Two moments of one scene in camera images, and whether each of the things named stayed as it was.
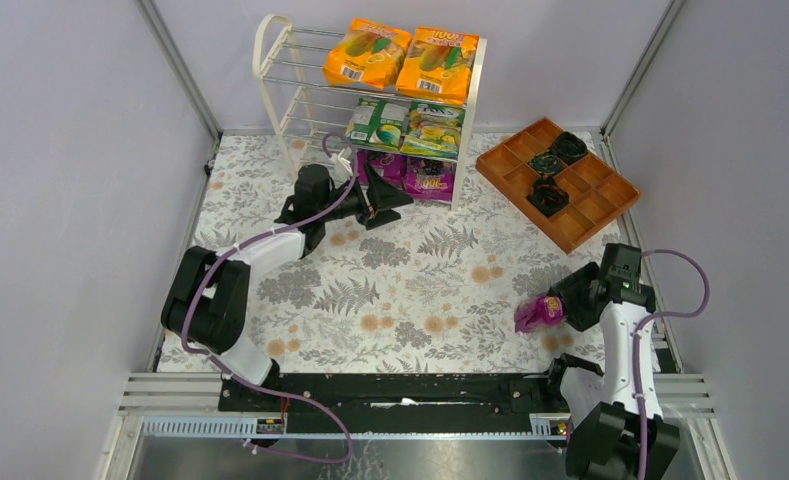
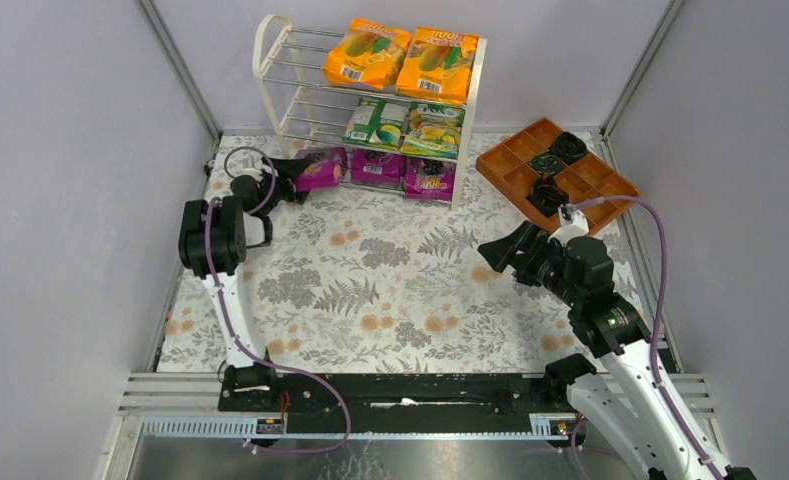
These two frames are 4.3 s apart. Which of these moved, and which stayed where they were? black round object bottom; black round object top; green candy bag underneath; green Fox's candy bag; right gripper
Moved: right gripper
Stayed: green candy bag underneath; black round object bottom; black round object top; green Fox's candy bag
